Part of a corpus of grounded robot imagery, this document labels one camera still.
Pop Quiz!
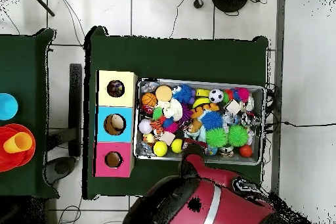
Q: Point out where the colourful polka dot cloth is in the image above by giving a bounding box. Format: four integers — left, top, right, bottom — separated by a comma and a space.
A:
106, 79, 125, 98

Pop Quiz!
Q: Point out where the wire mesh bin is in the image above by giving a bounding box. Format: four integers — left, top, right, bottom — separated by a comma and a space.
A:
133, 78, 266, 166

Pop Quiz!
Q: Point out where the orange toy vehicle with wheels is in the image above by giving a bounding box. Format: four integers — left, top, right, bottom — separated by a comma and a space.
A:
190, 102, 220, 120

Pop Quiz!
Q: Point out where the yellow plastic cup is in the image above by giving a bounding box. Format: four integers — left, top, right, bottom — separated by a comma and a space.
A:
3, 131, 33, 154

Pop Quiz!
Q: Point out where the yellow smiley ball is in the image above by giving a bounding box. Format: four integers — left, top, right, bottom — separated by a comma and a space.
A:
170, 138, 184, 154

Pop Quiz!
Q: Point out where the orange foam disc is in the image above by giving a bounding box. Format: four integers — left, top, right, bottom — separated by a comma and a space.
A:
155, 85, 173, 102

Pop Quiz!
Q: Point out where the orange bowl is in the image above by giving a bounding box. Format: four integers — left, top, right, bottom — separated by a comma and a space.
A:
0, 123, 37, 173

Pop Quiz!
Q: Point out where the toy soccer ball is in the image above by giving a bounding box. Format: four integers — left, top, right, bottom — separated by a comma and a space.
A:
209, 88, 224, 104

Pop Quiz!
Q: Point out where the toy baseball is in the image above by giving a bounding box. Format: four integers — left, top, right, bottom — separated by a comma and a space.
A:
138, 118, 154, 135

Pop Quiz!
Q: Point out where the wooden box with three holes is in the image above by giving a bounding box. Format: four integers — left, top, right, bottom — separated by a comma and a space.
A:
93, 70, 139, 177

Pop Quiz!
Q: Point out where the toy basketball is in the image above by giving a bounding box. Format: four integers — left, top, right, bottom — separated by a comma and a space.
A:
140, 92, 158, 108

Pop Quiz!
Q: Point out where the dark green table cloth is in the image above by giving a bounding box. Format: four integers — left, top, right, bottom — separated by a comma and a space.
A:
83, 26, 269, 204
0, 28, 60, 198

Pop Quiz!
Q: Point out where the blue spiky ball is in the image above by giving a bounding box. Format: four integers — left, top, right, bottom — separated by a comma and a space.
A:
200, 110, 224, 131

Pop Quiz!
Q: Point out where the small orange ball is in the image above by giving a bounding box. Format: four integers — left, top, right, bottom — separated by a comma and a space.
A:
238, 144, 253, 158

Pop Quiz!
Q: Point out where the black floor stand foot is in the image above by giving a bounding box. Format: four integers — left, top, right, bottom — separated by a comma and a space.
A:
47, 63, 83, 158

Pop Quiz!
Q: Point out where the blue bowl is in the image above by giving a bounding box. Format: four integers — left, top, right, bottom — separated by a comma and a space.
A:
0, 93, 19, 122

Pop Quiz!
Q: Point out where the black round stand base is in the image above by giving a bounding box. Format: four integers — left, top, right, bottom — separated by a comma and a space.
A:
210, 0, 250, 14

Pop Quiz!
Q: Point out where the black tripod leg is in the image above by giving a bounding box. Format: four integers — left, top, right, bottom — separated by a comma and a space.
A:
27, 0, 56, 17

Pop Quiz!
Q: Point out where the grey round floor base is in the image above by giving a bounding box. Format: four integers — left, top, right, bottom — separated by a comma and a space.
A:
43, 156, 77, 186

